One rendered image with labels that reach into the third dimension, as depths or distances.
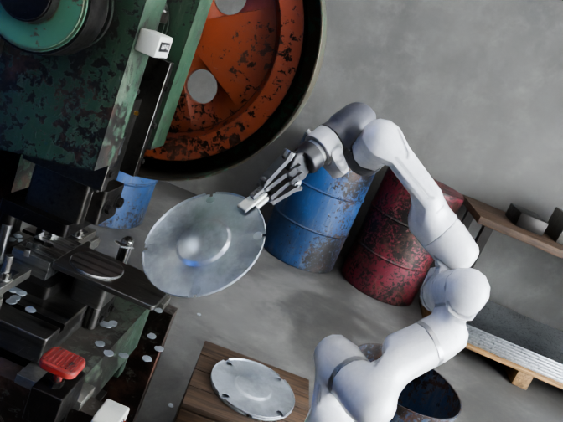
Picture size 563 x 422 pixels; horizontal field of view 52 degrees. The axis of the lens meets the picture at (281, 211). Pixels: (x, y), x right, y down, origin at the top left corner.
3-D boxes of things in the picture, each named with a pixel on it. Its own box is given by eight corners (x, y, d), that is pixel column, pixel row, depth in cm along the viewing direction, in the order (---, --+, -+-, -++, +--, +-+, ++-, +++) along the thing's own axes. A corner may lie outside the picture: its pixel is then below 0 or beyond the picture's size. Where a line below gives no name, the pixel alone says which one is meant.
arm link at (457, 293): (425, 367, 138) (484, 337, 143) (457, 369, 122) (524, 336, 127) (391, 292, 141) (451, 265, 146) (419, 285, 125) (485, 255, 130)
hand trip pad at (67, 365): (78, 392, 106) (89, 358, 104) (61, 410, 100) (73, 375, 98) (43, 377, 106) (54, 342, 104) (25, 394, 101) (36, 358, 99)
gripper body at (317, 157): (307, 158, 145) (281, 180, 142) (301, 133, 138) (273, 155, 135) (328, 171, 140) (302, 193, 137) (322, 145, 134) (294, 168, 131)
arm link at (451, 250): (515, 268, 137) (480, 275, 152) (464, 213, 138) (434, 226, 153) (465, 323, 131) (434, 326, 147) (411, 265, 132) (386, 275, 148)
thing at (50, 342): (126, 285, 158) (133, 265, 157) (38, 365, 115) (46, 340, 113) (28, 242, 159) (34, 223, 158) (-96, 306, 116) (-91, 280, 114)
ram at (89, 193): (124, 216, 137) (162, 100, 129) (95, 233, 123) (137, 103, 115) (59, 187, 138) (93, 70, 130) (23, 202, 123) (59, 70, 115)
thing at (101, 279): (157, 329, 143) (175, 282, 139) (136, 356, 129) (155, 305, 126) (66, 289, 144) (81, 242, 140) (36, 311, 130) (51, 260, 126)
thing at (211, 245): (261, 291, 116) (260, 289, 116) (131, 303, 122) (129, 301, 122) (269, 187, 135) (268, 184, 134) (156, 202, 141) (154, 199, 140)
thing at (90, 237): (98, 245, 160) (108, 213, 157) (68, 265, 144) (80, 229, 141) (79, 237, 160) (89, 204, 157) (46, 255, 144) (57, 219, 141)
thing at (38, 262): (77, 259, 142) (82, 243, 140) (44, 280, 127) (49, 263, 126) (43, 244, 142) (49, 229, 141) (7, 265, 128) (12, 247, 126)
